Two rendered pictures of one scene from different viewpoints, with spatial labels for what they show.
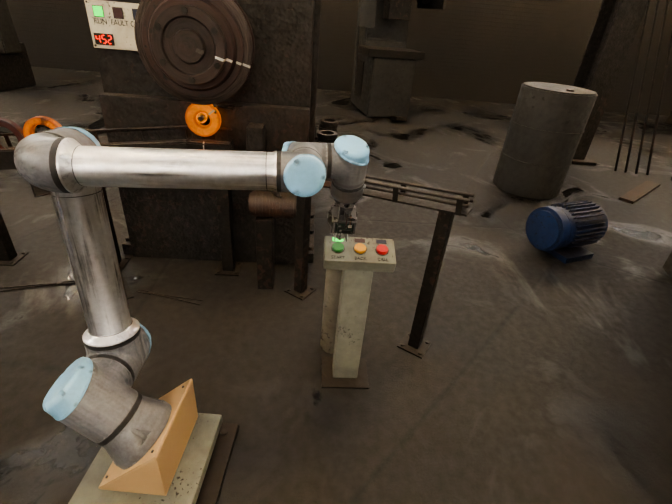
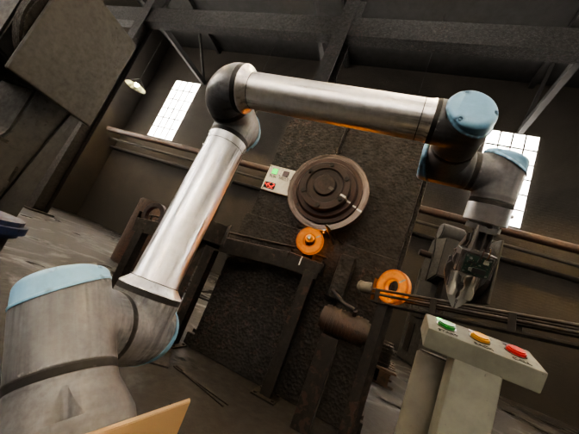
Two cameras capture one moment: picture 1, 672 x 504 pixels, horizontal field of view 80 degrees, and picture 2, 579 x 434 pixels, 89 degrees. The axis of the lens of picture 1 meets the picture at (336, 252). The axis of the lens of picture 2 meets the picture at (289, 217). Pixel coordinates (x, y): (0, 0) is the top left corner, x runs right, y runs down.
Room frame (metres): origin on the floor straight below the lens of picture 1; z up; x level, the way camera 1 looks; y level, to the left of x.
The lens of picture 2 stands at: (0.29, 0.10, 0.56)
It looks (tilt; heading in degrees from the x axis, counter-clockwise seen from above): 12 degrees up; 25
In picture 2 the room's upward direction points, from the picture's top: 22 degrees clockwise
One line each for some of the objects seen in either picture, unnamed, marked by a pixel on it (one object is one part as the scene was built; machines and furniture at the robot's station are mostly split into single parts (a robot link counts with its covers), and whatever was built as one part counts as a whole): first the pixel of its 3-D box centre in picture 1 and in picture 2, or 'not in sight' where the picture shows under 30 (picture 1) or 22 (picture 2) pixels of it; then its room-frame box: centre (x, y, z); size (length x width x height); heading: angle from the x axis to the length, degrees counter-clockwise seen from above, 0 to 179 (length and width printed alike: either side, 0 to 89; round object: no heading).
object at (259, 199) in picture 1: (273, 241); (329, 369); (1.74, 0.32, 0.27); 0.22 x 0.13 x 0.53; 95
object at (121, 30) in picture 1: (121, 26); (283, 181); (1.92, 1.01, 1.15); 0.26 x 0.02 x 0.18; 95
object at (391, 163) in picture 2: (222, 87); (325, 245); (2.27, 0.69, 0.88); 1.08 x 0.73 x 1.76; 95
